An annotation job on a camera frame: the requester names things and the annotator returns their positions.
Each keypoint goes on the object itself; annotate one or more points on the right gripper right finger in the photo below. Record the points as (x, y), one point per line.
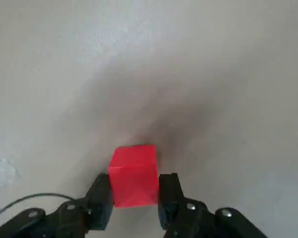
(171, 205)

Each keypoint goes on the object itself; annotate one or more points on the red magnetic block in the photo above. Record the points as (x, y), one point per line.
(134, 178)

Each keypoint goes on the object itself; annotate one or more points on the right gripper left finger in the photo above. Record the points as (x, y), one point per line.
(99, 205)

